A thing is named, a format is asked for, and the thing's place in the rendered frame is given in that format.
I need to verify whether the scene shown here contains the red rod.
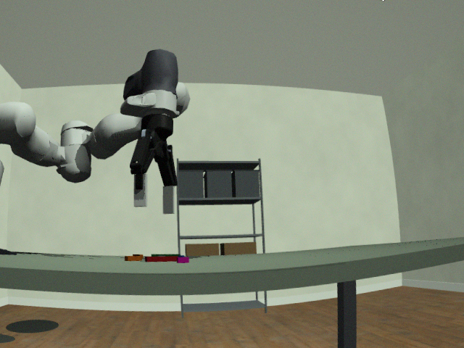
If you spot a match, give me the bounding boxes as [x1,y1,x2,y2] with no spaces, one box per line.
[145,256,177,262]

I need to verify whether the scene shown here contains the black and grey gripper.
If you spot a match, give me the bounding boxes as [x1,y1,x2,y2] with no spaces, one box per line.
[130,114,178,214]

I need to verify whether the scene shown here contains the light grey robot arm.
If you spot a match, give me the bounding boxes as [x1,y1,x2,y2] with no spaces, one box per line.
[0,49,190,183]

